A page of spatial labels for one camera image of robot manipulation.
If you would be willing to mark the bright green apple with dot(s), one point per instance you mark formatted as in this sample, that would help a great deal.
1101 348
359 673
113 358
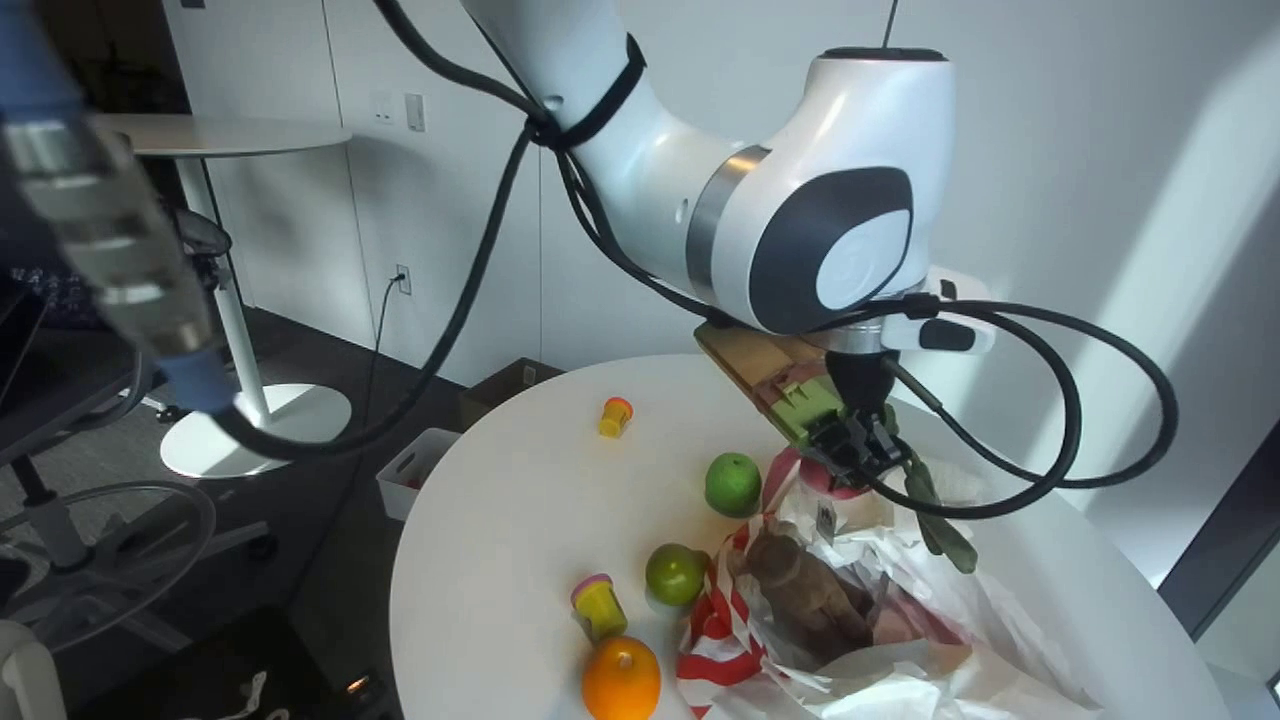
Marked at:
732 483

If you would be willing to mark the white pedestal table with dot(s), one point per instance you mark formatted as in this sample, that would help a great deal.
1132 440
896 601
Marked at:
285 412

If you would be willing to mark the white red plastic bag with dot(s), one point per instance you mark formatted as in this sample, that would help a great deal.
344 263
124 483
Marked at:
934 626

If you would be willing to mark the wall power outlet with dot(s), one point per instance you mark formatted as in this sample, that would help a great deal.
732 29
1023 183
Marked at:
402 281

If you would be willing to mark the black foreground stand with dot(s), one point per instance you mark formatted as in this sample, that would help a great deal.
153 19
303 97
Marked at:
82 560

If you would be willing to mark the white waste bin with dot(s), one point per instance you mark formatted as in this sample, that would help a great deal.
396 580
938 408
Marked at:
419 470

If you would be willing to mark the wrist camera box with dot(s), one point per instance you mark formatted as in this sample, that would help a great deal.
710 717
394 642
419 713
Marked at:
774 382

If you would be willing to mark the white wall switch plate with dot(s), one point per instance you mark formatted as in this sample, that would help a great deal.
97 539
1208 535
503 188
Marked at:
415 113

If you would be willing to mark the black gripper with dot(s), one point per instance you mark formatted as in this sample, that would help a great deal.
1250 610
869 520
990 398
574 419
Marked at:
854 420

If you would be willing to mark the brown moose plush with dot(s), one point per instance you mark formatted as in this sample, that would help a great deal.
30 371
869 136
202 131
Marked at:
815 601

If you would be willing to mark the red turnip plushie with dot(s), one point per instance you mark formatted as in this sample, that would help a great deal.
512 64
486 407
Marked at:
943 520

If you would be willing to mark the orange fruit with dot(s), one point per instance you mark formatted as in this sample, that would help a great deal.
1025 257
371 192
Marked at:
621 682

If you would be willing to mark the small yellow orange toy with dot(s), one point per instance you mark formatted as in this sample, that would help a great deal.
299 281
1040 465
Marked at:
614 419

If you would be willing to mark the dark green pear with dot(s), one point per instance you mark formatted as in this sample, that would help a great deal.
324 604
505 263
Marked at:
677 577

